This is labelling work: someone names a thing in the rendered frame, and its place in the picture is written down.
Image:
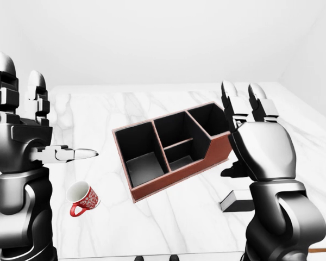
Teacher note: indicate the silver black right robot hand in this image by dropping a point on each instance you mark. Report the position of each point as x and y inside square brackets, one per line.
[263, 152]

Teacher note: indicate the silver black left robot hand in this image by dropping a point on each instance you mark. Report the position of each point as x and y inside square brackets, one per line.
[19, 141]

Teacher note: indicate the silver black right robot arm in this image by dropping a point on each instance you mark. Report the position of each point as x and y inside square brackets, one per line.
[281, 223]

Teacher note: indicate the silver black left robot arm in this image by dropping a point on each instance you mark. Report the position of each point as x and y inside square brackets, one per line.
[19, 217]

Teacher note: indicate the red-brown desk caddy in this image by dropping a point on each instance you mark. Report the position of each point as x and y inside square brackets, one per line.
[168, 149]

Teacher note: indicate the red patterned mug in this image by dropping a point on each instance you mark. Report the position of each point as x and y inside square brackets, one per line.
[82, 199]

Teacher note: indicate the small dark rounded shape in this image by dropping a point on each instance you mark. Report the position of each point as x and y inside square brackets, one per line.
[138, 258]
[174, 257]

